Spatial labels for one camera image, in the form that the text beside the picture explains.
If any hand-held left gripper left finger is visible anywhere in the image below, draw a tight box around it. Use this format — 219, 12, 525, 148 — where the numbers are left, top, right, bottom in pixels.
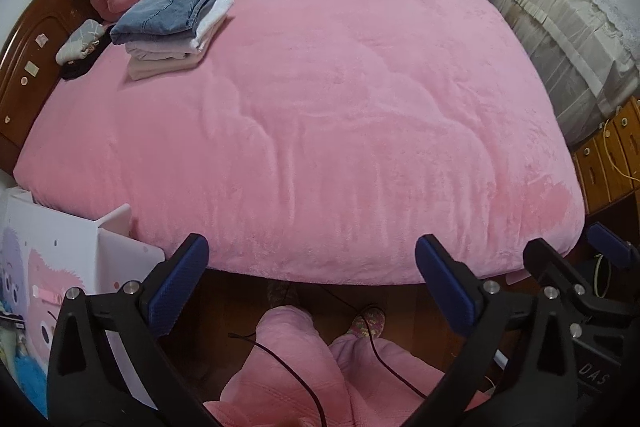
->
47, 233, 221, 427

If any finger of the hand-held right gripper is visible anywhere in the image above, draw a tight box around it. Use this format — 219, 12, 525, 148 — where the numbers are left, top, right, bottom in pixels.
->
523, 237, 604, 321
586, 223, 640, 272

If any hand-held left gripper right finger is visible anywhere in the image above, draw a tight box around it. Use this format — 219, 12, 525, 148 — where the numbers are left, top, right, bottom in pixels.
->
405, 234, 584, 427

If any blue denim jacket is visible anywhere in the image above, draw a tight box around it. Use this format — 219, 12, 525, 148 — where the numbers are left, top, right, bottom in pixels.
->
110, 0, 220, 46

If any wooden drawer cabinet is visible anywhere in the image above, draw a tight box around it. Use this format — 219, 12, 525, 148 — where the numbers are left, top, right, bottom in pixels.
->
571, 97, 640, 214

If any patterned slipper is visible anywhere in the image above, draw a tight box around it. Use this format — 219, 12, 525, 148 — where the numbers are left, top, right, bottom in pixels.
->
264, 279, 302, 309
346, 304, 388, 339

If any person's left leg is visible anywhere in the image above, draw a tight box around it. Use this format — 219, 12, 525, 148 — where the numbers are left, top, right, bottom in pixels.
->
202, 304, 352, 427

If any white cartoon printed box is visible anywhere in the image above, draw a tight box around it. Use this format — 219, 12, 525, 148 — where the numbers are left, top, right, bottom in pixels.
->
0, 186, 167, 409

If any pink bed blanket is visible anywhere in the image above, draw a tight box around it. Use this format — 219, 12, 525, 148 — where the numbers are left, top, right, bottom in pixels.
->
12, 0, 587, 286

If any folded beige garment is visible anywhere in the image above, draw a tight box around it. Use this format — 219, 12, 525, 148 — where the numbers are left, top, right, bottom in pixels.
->
125, 38, 202, 82

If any cream lace-covered furniture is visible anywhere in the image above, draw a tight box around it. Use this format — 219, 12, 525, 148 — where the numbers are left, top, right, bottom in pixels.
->
469, 0, 640, 146

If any black cloth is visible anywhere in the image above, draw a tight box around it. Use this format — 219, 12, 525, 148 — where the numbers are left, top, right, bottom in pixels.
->
60, 24, 119, 82

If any grey patterned cloth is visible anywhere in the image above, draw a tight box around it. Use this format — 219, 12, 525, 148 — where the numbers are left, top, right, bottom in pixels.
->
55, 19, 107, 66

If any wooden headboard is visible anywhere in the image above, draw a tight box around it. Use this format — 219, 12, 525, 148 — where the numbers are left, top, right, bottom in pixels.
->
0, 0, 97, 178

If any yellow cable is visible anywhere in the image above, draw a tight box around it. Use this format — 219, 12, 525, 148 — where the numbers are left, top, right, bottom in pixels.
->
596, 116, 640, 184

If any black cable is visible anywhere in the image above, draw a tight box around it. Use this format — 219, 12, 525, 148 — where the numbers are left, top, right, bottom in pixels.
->
319, 283, 432, 401
227, 332, 328, 427

